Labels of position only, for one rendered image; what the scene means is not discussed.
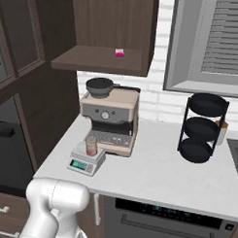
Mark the black three-tier stand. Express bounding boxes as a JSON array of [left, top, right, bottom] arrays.
[[176, 91, 230, 165]]

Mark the black built-in oven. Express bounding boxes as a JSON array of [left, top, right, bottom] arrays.
[[0, 93, 39, 191]]

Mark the white drawer handle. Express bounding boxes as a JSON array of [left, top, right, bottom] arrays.
[[0, 225, 21, 238], [0, 204, 11, 215]]

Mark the window with grey blinds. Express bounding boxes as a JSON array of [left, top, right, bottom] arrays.
[[161, 0, 238, 99]]

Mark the grey sink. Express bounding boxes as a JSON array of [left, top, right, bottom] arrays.
[[225, 137, 238, 184]]

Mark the grey dishwasher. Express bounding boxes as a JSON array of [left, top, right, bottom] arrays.
[[102, 195, 238, 238]]

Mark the dark wood base cupboard door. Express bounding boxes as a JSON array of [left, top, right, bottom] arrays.
[[75, 190, 108, 238]]

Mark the grey dishwasher handle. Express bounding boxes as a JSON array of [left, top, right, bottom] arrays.
[[119, 214, 218, 238]]

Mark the red and cream food can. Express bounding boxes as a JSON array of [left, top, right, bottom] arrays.
[[85, 135, 99, 157]]

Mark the black oven handle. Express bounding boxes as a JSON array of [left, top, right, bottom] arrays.
[[0, 120, 17, 139]]

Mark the beige and grey coffee machine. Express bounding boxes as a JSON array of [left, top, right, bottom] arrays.
[[77, 76, 142, 158]]

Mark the white cupboard door handle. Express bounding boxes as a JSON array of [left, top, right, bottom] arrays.
[[92, 193, 103, 227]]

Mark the dark wood drawer front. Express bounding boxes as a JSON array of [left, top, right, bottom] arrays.
[[0, 189, 33, 222], [0, 217, 28, 238]]

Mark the dark wood wall cabinet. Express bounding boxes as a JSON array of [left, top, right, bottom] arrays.
[[36, 0, 161, 79]]

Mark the white digital scale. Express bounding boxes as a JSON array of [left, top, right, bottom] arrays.
[[66, 141, 108, 178]]

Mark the glass-fronted tall cabinet door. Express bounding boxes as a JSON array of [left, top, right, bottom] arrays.
[[0, 0, 49, 90]]

